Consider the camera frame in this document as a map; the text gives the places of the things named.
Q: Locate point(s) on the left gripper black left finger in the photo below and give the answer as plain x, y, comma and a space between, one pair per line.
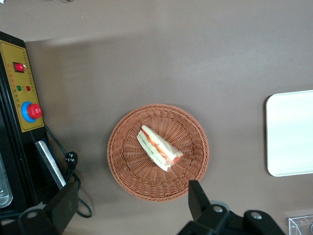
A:
56, 210

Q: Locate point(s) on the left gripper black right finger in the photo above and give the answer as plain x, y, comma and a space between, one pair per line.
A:
199, 203

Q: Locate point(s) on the triangular sandwich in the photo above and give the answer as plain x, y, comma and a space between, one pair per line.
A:
156, 147

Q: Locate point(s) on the round brown wicker basket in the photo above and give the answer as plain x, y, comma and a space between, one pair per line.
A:
137, 176

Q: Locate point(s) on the beige plastic serving tray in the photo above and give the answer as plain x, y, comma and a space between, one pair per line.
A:
291, 134

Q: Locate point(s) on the silver metal pan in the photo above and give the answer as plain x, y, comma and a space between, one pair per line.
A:
3, 191

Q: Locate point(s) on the clear acrylic bottle rack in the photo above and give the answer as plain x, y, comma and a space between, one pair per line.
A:
299, 226

